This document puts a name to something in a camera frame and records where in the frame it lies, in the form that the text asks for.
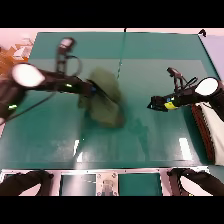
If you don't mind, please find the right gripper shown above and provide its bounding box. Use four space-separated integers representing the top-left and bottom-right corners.
147 94 178 113

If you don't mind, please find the white garment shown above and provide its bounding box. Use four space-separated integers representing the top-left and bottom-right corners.
199 103 224 167

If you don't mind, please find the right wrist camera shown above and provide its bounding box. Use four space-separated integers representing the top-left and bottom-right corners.
166 67 198 93

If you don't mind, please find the red-brown garment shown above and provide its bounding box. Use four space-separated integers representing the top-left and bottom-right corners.
191 103 216 165

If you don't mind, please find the black cable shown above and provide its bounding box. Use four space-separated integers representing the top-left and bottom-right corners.
0 92 58 127

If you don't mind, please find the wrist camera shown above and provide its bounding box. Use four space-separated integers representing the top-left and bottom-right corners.
55 36 83 77
166 67 198 93

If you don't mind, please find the silver frame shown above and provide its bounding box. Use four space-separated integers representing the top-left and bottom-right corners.
0 167 214 197

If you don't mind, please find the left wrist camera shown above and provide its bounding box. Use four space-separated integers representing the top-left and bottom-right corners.
55 36 83 77

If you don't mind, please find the green T-shirt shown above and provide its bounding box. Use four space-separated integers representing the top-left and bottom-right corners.
77 67 127 130

